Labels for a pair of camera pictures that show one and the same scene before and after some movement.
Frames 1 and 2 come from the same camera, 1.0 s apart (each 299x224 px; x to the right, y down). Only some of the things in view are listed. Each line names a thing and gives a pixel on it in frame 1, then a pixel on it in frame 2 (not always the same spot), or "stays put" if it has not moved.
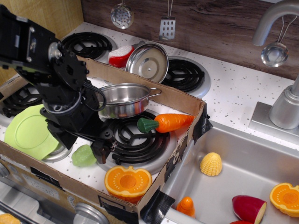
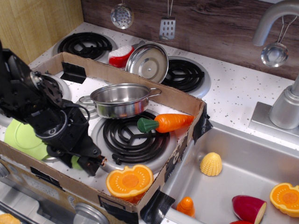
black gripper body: [84, 122] -> [70, 137]
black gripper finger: [101, 149] -> [90, 164]
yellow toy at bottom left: [6, 218] stays put
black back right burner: [187, 75] stays put
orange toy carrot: [164, 123] stays put
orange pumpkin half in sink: [285, 197] stays put
